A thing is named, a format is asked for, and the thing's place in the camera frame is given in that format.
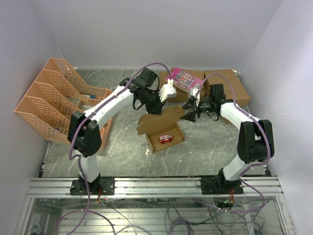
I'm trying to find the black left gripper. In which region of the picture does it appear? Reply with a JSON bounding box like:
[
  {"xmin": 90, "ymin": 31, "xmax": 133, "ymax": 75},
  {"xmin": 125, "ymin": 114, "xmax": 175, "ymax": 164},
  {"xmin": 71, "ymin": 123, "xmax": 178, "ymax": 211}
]
[{"xmin": 139, "ymin": 89, "xmax": 168, "ymax": 117}]

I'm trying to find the red toy ambulance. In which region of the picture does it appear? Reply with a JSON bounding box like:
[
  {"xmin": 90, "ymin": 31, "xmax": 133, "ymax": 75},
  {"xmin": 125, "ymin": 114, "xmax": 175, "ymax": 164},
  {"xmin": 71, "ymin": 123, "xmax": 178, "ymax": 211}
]
[{"xmin": 159, "ymin": 135, "xmax": 174, "ymax": 144}]

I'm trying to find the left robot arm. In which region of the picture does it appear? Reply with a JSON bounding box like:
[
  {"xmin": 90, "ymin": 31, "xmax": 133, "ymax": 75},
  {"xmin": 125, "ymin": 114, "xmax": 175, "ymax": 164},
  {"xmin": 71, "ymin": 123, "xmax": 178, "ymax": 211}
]
[{"xmin": 67, "ymin": 68, "xmax": 175, "ymax": 194}]

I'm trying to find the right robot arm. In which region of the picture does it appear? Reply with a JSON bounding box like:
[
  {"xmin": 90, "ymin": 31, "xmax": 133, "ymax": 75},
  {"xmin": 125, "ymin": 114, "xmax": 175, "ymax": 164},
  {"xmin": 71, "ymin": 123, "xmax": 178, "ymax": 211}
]
[{"xmin": 181, "ymin": 84, "xmax": 274, "ymax": 194}]

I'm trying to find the closed cardboard box under book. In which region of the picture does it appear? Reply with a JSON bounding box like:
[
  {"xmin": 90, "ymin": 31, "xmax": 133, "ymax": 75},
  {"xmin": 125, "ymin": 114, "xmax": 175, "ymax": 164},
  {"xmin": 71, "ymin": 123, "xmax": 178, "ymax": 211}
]
[{"xmin": 159, "ymin": 68, "xmax": 206, "ymax": 102}]

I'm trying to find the large closed cardboard box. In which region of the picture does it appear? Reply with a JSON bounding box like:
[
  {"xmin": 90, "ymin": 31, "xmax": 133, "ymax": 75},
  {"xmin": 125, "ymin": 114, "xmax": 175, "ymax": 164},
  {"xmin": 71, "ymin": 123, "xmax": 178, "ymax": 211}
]
[{"xmin": 203, "ymin": 69, "xmax": 250, "ymax": 106}]

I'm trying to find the pink book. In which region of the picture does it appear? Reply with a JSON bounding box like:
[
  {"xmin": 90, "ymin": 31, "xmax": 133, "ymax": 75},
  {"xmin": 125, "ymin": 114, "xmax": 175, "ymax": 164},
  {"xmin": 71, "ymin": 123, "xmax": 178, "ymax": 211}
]
[{"xmin": 170, "ymin": 67, "xmax": 204, "ymax": 93}]

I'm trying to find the orange plastic file organizer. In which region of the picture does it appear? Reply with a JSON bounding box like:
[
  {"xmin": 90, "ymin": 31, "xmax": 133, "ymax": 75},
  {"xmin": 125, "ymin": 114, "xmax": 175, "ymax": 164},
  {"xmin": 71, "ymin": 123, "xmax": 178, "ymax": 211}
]
[{"xmin": 14, "ymin": 58, "xmax": 112, "ymax": 143}]

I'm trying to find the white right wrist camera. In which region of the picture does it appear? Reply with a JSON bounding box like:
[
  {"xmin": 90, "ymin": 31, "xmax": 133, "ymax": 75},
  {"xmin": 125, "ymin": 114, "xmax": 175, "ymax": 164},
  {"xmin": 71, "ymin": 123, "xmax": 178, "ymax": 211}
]
[{"xmin": 189, "ymin": 83, "xmax": 201, "ymax": 100}]

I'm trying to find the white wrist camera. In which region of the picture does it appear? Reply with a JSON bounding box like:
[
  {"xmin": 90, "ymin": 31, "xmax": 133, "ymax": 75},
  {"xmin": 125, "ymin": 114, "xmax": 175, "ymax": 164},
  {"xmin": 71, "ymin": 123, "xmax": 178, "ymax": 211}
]
[
  {"xmin": 158, "ymin": 79, "xmax": 177, "ymax": 102},
  {"xmin": 189, "ymin": 83, "xmax": 201, "ymax": 100}
]

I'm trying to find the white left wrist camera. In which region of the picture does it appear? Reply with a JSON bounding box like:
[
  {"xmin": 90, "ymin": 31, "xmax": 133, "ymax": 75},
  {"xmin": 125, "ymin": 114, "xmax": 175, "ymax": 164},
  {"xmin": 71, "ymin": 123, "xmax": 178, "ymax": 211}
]
[{"xmin": 158, "ymin": 79, "xmax": 177, "ymax": 102}]

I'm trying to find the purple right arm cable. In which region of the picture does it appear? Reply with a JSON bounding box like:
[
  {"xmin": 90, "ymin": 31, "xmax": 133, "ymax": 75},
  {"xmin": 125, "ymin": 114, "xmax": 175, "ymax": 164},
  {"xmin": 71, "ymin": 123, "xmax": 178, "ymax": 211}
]
[{"xmin": 195, "ymin": 73, "xmax": 272, "ymax": 213}]

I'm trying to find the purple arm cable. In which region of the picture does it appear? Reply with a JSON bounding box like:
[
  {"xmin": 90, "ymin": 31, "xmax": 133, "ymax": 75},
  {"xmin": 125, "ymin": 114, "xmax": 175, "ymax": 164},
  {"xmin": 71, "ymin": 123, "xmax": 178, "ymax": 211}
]
[
  {"xmin": 195, "ymin": 73, "xmax": 272, "ymax": 213},
  {"xmin": 55, "ymin": 62, "xmax": 173, "ymax": 233}
]

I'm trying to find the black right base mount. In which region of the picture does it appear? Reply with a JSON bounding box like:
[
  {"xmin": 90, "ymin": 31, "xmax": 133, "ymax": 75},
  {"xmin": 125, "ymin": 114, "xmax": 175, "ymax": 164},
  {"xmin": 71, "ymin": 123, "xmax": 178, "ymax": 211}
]
[{"xmin": 200, "ymin": 175, "xmax": 244, "ymax": 195}]

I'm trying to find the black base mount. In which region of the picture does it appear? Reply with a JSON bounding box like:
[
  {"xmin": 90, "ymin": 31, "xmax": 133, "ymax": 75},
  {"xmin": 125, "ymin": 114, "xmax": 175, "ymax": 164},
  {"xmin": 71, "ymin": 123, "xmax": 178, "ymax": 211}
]
[
  {"xmin": 200, "ymin": 175, "xmax": 244, "ymax": 195},
  {"xmin": 69, "ymin": 176, "xmax": 115, "ymax": 195}
]

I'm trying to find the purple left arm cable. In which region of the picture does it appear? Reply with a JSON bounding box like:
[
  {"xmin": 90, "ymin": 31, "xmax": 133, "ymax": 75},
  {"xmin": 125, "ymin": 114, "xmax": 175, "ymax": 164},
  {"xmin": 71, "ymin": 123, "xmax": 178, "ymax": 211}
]
[{"xmin": 55, "ymin": 62, "xmax": 173, "ymax": 233}]

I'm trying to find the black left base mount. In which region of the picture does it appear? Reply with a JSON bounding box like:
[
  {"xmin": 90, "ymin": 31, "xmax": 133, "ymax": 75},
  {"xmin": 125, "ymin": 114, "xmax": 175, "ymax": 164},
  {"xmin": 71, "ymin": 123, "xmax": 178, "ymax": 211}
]
[{"xmin": 69, "ymin": 176, "xmax": 115, "ymax": 195}]

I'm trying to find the aluminium mounting rail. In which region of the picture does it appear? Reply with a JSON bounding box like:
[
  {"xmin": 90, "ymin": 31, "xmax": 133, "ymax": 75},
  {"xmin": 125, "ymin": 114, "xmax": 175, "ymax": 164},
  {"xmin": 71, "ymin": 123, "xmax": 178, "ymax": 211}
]
[{"xmin": 27, "ymin": 177, "xmax": 283, "ymax": 199}]

